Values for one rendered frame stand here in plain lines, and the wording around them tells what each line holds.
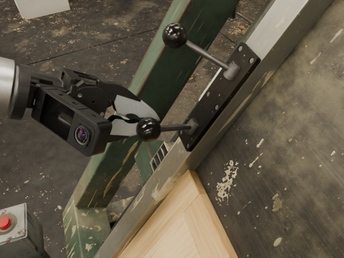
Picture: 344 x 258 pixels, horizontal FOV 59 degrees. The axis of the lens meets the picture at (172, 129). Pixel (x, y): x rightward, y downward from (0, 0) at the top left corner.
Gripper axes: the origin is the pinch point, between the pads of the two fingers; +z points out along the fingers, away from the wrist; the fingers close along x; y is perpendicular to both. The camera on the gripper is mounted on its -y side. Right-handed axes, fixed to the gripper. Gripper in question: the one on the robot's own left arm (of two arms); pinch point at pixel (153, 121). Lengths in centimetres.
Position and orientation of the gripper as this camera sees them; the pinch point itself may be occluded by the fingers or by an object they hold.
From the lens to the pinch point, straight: 48.0
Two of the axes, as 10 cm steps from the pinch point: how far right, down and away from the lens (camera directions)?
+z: 8.1, 1.4, 5.7
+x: -3.4, 9.0, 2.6
